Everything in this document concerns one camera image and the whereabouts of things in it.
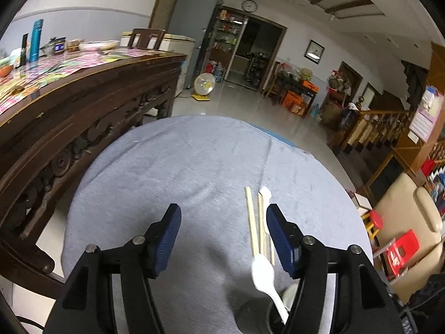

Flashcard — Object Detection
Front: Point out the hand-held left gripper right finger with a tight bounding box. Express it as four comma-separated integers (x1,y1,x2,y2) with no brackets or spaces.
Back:
266,205,406,334

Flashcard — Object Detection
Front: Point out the wooden stair railing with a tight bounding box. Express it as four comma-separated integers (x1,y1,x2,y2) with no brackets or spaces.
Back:
327,108,415,154

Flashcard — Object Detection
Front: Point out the colourful patterned tablecloth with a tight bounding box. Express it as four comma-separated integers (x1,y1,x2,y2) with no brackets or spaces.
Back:
0,47,167,115

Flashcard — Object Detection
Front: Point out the grey refrigerator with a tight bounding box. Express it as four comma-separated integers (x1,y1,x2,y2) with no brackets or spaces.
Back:
167,0,223,89

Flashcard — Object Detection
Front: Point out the black utensil holder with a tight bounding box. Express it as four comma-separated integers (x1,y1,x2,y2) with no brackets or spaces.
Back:
238,283,301,334

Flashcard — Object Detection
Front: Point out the black bottle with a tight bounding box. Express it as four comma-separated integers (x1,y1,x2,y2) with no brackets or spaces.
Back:
20,33,29,67

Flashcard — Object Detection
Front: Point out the white bowl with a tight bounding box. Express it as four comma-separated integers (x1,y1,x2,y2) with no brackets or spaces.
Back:
78,40,120,51

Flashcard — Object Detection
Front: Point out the orange box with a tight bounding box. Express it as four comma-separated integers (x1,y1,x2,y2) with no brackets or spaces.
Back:
281,90,307,112

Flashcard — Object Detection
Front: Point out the red plastic stool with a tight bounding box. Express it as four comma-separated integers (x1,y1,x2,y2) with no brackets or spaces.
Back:
385,230,421,276

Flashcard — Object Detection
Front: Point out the wooden side table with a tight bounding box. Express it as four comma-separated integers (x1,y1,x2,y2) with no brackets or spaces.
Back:
263,61,319,117

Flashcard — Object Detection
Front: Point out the wooden chopstick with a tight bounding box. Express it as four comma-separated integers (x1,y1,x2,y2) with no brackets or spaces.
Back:
245,186,259,256
257,192,268,256

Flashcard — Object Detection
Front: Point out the white chest freezer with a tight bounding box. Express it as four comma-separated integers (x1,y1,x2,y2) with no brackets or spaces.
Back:
121,32,197,97

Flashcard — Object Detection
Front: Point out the beige armchair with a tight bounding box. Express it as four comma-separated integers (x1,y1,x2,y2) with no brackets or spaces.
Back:
369,172,445,303

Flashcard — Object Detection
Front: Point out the framed wall picture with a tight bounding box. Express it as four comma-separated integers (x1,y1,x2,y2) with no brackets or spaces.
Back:
303,40,325,65

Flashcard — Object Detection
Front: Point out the blue table cover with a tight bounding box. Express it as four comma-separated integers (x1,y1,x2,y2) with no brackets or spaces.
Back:
261,129,308,152

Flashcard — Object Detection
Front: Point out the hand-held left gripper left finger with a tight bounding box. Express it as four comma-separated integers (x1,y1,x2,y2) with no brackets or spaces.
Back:
49,203,182,334

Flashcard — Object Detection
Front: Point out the shelf of goods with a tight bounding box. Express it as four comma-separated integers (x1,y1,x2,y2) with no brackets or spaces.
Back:
209,7,248,73

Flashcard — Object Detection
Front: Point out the carved dark wooden table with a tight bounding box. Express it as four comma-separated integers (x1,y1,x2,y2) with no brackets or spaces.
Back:
0,50,188,300

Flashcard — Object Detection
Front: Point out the yellow floor fan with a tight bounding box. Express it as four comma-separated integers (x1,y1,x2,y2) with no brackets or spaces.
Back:
192,74,215,102

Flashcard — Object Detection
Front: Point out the wall calendar poster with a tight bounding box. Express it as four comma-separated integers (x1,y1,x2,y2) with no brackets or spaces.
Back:
408,85,445,143

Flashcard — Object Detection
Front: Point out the small red round stool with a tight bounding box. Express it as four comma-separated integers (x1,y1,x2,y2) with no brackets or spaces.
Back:
362,210,384,241

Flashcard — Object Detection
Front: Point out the blue thermos bottle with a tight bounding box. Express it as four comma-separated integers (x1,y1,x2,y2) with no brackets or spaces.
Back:
29,19,44,63

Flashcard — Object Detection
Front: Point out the grey towel table cloth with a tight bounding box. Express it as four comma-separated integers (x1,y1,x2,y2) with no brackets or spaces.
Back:
61,115,374,334

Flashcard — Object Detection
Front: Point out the dark wooden chair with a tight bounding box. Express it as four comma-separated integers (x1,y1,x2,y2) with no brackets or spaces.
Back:
127,28,165,50

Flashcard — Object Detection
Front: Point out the white plastic spoon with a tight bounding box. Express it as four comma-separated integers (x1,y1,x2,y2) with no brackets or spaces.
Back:
251,256,290,324
259,185,273,238

